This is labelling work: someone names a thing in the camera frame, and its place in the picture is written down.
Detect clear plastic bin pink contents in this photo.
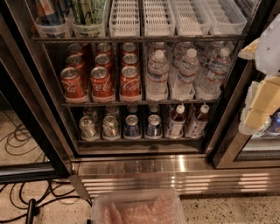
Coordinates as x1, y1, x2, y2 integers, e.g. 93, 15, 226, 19
91, 189, 186, 224

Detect front middle water bottle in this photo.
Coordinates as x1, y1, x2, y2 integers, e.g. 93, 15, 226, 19
173, 48, 199, 100

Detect back centre cola can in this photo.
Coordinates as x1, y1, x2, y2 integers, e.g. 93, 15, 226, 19
96, 43, 114, 56

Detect blue red can top shelf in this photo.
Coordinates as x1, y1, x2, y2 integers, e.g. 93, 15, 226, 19
31, 0, 70, 26

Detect water bottle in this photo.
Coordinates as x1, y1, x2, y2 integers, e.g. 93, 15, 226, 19
145, 50, 170, 101
173, 48, 199, 100
195, 47, 231, 101

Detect blue can right compartment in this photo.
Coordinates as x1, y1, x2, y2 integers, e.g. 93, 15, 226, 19
266, 111, 280, 136

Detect left tea bottle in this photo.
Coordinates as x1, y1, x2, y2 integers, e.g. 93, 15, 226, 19
167, 104, 186, 138

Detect front right blue can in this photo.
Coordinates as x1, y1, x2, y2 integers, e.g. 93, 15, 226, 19
145, 115, 162, 139

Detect back right cola can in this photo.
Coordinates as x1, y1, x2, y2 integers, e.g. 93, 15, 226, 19
121, 43, 138, 56

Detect front right water bottle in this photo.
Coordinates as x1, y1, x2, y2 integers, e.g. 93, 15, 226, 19
195, 47, 231, 101

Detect white slotted tray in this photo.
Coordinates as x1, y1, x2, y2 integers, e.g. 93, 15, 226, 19
171, 0, 211, 36
109, 0, 140, 37
202, 0, 247, 35
143, 0, 176, 37

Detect middle centre cola can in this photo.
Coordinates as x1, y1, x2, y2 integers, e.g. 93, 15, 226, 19
94, 54, 114, 74

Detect open fridge door left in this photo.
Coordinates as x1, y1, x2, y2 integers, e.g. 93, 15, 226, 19
0, 0, 72, 184

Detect back left cola can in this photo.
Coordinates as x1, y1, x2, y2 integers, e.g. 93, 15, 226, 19
67, 43, 86, 57

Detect cola can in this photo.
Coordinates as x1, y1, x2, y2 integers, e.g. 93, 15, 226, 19
94, 54, 114, 74
60, 67, 86, 98
121, 43, 138, 56
96, 43, 114, 56
67, 43, 86, 57
90, 66, 113, 98
120, 66, 141, 97
122, 53, 139, 67
66, 54, 88, 88

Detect clear tray under green can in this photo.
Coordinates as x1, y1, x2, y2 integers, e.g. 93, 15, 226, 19
72, 0, 111, 37

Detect front left water bottle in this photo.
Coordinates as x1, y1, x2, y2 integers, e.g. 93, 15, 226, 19
145, 50, 170, 101

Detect tea bottle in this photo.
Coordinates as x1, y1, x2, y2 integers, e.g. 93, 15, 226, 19
167, 104, 186, 138
186, 104, 209, 139

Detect front right cola can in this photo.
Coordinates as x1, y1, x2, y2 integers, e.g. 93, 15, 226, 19
120, 66, 141, 97

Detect front left silver can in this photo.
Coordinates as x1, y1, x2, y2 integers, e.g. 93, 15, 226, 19
79, 116, 96, 138

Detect right fridge door frame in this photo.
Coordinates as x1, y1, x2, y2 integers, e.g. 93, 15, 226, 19
206, 0, 280, 170

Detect stainless fridge base grille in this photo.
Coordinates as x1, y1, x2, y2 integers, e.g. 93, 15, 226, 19
69, 155, 280, 200

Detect front left blue can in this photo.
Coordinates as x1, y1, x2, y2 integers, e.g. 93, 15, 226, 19
124, 115, 140, 137

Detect black floor cables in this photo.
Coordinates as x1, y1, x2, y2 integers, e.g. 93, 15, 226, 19
0, 113, 93, 224

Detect front left cola can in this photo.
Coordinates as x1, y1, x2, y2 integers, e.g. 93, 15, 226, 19
60, 67, 86, 98

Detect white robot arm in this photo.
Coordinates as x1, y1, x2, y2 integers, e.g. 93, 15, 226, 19
238, 14, 280, 136

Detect clear tray under blue can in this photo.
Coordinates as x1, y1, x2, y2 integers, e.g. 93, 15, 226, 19
35, 11, 74, 39

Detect middle right cola can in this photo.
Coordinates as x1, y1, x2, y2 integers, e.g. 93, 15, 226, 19
122, 53, 139, 67

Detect middle left cola can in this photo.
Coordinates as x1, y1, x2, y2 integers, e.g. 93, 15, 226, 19
66, 54, 88, 88

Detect silver can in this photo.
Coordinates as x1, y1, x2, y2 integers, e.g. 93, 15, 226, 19
79, 116, 96, 138
102, 115, 119, 137

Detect right tea bottle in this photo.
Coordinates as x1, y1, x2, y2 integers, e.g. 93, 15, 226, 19
186, 104, 209, 139

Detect front middle cola can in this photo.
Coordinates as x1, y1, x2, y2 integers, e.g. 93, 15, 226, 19
90, 66, 113, 98

